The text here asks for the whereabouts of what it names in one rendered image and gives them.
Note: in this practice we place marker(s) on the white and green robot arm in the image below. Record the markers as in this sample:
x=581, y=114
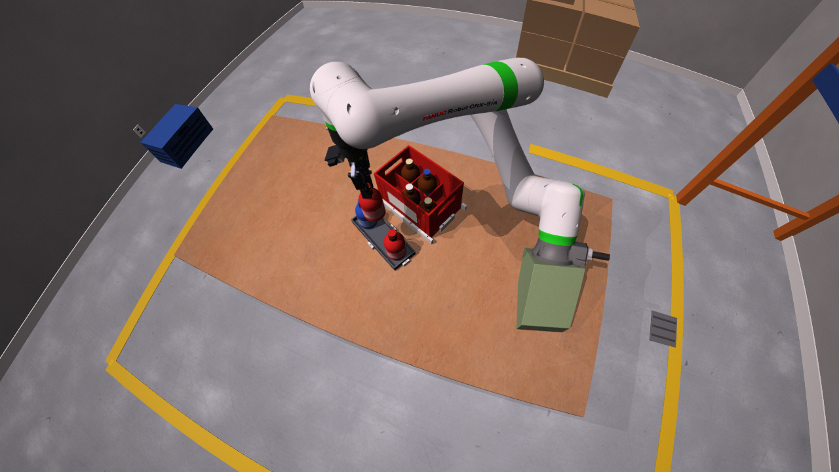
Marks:
x=364, y=118

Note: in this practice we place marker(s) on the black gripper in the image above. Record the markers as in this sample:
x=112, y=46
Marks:
x=359, y=174

